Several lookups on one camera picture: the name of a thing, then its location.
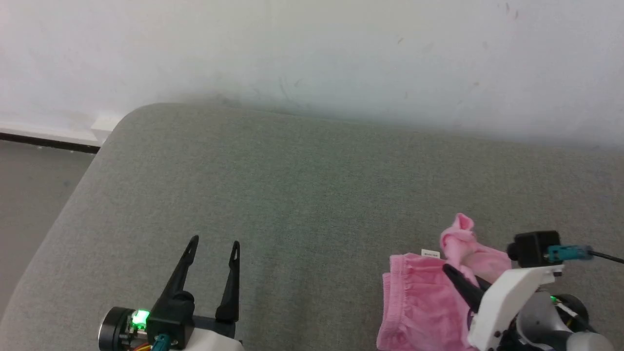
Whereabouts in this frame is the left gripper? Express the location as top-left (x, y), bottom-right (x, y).
top-left (146, 235), bottom-right (244, 351)

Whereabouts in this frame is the pink garment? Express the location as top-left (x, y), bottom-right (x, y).
top-left (376, 213), bottom-right (512, 351)

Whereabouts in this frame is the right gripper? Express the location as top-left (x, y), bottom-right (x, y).
top-left (442, 263), bottom-right (565, 351)

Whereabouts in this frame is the white wall baseboard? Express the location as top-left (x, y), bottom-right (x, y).
top-left (0, 111), bottom-right (125, 155)

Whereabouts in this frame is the grey fabric sofa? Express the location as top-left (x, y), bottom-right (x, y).
top-left (0, 102), bottom-right (624, 351)

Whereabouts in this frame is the thin black cable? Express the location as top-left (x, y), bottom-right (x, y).
top-left (553, 301), bottom-right (598, 334)

